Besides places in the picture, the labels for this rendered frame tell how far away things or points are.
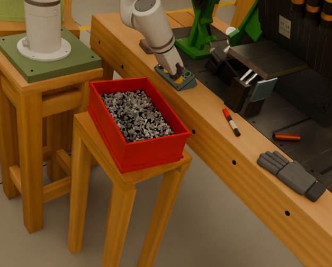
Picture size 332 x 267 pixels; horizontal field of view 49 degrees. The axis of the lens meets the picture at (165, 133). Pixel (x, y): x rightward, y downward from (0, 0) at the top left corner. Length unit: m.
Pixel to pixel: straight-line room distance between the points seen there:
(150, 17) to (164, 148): 0.37
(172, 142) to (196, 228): 1.02
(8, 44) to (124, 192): 0.73
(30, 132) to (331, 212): 1.04
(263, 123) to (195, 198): 0.99
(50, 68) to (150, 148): 0.50
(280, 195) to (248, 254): 1.01
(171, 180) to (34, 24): 0.71
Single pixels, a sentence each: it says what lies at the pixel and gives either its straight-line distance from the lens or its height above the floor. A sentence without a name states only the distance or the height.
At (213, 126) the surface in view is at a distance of 1.18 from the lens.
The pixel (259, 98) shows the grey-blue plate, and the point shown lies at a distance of 1.27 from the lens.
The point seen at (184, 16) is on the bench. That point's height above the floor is 0.88.
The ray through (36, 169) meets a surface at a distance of 1.59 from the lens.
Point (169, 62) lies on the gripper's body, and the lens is 1.15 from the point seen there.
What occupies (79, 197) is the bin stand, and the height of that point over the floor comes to 0.41.
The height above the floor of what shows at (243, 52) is 1.13.
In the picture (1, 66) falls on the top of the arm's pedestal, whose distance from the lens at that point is 1.44.
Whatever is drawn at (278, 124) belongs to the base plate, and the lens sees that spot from 1.32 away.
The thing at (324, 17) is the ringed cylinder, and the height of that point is 1.32.
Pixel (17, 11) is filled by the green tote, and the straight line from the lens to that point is 1.84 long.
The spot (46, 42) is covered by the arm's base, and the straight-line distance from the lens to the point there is 1.39.
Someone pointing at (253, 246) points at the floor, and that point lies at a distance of 2.10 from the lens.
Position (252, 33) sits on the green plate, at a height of 1.12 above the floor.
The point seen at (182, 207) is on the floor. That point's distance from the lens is 2.10.
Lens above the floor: 1.59
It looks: 39 degrees down
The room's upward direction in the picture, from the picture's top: 15 degrees clockwise
